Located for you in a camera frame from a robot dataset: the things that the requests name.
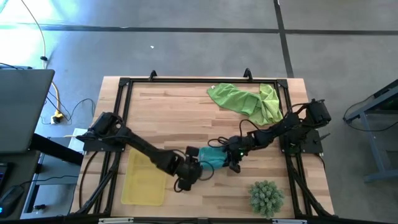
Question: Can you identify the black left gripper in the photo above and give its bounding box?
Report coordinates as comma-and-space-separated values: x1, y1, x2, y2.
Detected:
174, 145, 205, 193

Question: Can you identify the teal microfiber towel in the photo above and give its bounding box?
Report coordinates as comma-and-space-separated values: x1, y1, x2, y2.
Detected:
198, 146, 229, 171

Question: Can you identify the yellow translucent plastic basket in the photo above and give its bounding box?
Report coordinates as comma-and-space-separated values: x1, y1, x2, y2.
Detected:
120, 147, 168, 207

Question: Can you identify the green microfiber towel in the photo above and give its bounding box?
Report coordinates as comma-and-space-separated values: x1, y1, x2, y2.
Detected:
206, 83, 262, 116

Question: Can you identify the lime green textured towel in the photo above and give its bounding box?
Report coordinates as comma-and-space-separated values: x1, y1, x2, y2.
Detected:
248, 83, 284, 127

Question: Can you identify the artificial green plant ball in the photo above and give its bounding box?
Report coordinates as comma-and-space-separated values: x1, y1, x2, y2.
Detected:
248, 180, 285, 218

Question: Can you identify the grey shelf cart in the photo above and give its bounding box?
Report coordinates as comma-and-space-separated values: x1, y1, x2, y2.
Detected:
20, 129, 82, 220

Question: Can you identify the black desk beam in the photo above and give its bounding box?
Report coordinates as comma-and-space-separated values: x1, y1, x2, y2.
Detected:
29, 133, 85, 167

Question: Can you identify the blue-grey metal table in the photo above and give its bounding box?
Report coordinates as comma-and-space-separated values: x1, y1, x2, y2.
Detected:
343, 79, 398, 184

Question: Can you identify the yellow power plug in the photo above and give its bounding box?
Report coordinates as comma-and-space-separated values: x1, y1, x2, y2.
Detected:
50, 111, 65, 125

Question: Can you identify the dark desk top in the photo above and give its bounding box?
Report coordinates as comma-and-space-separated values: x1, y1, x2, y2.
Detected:
0, 151, 41, 220

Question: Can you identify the black computer mouse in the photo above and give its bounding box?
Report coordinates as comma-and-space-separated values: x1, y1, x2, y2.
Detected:
0, 185, 25, 215

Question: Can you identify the dark keyboard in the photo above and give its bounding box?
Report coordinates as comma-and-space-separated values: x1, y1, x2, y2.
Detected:
0, 161, 10, 194

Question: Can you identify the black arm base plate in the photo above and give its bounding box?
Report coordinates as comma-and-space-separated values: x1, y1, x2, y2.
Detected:
278, 129, 324, 156
76, 136, 127, 153

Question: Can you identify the black aluminium table frame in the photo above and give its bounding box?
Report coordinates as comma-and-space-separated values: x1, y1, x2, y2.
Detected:
70, 76, 335, 224

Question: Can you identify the silver frame bracket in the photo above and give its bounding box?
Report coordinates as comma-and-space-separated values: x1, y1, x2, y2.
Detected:
98, 217, 135, 224
272, 218, 308, 224

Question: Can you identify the yellow cable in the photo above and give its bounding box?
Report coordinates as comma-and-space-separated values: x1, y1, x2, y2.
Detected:
20, 0, 62, 121

